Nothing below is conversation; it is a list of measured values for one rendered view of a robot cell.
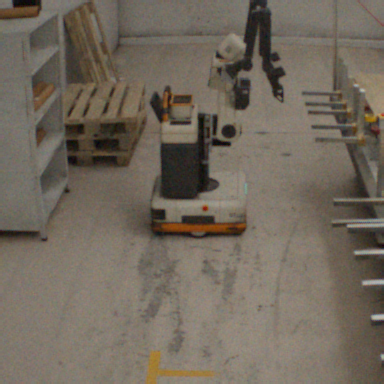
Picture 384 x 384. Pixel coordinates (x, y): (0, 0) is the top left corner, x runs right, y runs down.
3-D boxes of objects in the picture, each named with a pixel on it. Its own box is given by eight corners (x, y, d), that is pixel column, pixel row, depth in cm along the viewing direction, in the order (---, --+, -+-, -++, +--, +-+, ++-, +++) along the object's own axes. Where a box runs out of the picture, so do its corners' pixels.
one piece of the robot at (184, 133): (160, 214, 515) (156, 100, 483) (167, 183, 566) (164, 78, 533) (209, 215, 515) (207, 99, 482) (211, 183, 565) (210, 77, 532)
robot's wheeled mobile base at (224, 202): (150, 234, 517) (148, 202, 507) (158, 197, 575) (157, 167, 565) (246, 235, 515) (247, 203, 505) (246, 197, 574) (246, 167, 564)
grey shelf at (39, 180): (-8, 239, 513) (-34, 35, 452) (22, 190, 596) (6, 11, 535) (46, 241, 512) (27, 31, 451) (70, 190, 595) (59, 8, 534)
